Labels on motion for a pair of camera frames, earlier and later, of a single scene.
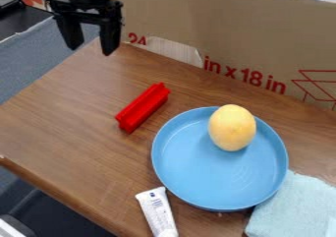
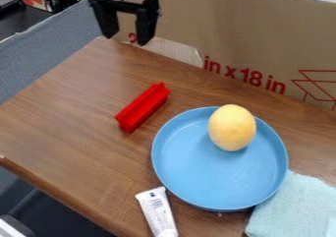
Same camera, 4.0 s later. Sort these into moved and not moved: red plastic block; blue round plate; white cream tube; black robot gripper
Moved: black robot gripper
Not moved: white cream tube; red plastic block; blue round plate
